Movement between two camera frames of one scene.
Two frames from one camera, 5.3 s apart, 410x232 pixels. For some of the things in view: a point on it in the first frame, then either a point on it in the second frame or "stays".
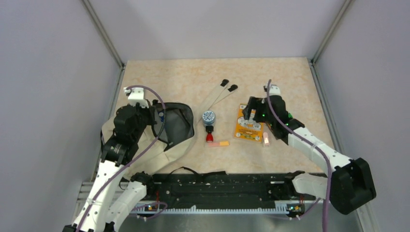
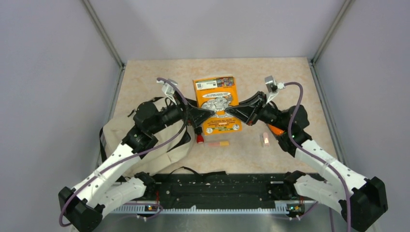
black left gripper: x=150 y=110 to x=197 y=115
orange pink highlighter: x=221 y=143 stays
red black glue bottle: x=209 y=136 to x=199 y=137
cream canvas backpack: x=170 y=133 stays
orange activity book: x=248 y=129 to x=218 y=94
